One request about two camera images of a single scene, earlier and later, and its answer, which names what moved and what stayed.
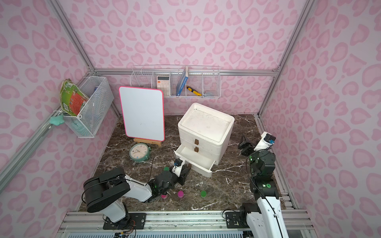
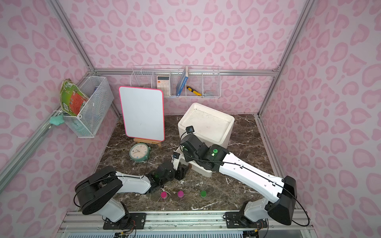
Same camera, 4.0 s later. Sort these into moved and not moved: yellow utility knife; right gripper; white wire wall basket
Moved: right gripper
Not moved: yellow utility knife; white wire wall basket
